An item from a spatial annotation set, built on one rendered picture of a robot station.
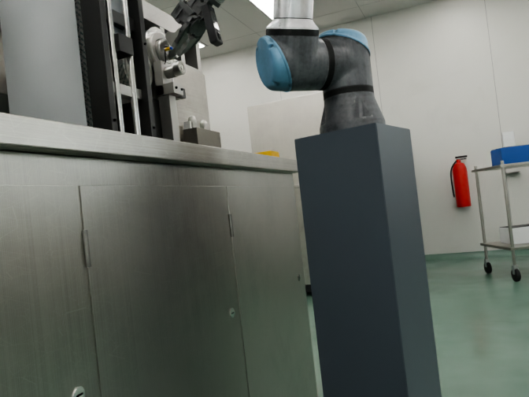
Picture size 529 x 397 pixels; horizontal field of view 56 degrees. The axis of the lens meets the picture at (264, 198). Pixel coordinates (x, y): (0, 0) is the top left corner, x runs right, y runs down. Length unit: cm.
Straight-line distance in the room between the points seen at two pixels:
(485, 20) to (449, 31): 36
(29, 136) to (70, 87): 59
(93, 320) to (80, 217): 15
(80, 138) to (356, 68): 64
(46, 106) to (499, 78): 510
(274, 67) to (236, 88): 544
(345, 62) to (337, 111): 11
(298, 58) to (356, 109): 17
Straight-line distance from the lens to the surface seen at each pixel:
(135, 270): 88
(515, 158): 430
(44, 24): 138
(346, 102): 113
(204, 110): 247
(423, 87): 590
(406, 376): 111
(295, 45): 109
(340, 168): 109
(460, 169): 561
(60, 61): 132
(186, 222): 103
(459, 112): 584
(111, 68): 118
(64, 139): 75
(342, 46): 116
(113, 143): 83
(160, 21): 231
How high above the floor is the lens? 75
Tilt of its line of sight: 1 degrees up
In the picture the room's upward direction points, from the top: 6 degrees counter-clockwise
